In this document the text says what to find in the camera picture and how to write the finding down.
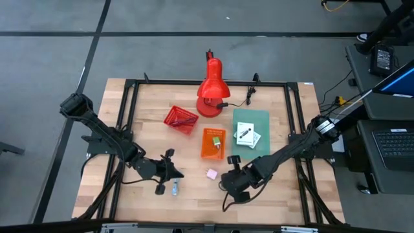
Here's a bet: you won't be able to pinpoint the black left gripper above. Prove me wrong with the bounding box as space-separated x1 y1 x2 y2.
132 148 184 195

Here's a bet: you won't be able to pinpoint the black lamp power cable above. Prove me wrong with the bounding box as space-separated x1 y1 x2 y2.
203 84 258 109

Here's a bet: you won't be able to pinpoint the orange plastic basket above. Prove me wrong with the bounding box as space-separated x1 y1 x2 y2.
201 128 226 161

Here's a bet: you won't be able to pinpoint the black metal table frame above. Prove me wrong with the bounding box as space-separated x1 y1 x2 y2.
72 72 345 227

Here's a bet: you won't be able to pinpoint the yellow cable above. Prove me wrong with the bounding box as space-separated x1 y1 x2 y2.
321 0 350 13

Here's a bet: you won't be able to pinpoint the black power adapter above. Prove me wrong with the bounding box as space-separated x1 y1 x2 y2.
369 44 396 78

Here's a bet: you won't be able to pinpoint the black frame crossbar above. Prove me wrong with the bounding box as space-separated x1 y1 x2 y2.
0 219 414 233

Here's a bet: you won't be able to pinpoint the black laptop keyboard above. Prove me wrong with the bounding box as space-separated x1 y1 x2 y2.
371 128 414 172

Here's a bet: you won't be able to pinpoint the grey side desk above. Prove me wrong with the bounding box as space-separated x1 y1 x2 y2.
344 43 414 195

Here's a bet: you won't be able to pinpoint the person's leg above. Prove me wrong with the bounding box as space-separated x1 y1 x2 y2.
357 0 414 54

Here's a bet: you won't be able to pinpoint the red desk lamp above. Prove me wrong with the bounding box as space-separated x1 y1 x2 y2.
196 49 232 118

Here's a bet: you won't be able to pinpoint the silver aluminium frame post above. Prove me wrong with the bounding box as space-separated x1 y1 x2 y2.
280 225 320 233
100 222 139 233

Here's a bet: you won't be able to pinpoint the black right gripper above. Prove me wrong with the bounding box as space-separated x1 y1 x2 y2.
222 155 269 204

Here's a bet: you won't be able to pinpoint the maroon cable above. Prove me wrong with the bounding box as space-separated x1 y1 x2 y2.
169 118 198 128

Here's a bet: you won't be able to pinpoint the laptop screen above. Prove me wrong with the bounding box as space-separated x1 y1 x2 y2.
371 60 414 98

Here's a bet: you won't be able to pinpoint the black stand leg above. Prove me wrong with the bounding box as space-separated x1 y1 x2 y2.
321 0 392 16

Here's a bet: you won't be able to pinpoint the green translucent tray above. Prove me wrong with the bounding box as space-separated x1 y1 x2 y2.
231 108 272 162

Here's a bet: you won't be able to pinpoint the red plastic basket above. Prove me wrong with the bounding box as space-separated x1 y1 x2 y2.
163 105 200 136

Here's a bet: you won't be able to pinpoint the white printed product box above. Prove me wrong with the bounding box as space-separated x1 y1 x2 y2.
233 131 262 150
235 122 255 146

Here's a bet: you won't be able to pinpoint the black floor cable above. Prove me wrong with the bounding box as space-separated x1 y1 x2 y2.
318 69 353 114

